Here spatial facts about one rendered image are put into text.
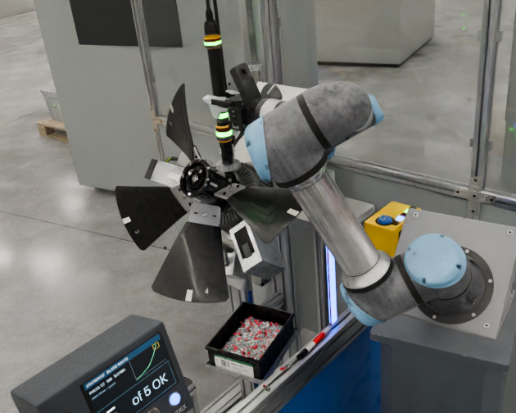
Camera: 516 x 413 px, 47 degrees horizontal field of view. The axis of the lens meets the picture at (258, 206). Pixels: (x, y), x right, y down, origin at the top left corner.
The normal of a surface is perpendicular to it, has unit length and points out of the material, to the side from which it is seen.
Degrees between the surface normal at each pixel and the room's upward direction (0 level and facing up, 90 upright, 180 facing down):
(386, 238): 90
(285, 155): 91
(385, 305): 91
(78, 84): 90
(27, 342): 0
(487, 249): 44
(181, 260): 51
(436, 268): 39
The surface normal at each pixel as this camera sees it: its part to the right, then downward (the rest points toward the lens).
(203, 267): 0.09, -0.28
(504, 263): -0.44, -0.35
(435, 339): -0.09, -0.89
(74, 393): 0.69, 0.00
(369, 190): -0.66, 0.40
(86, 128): -0.48, 0.44
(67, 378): -0.28, -0.92
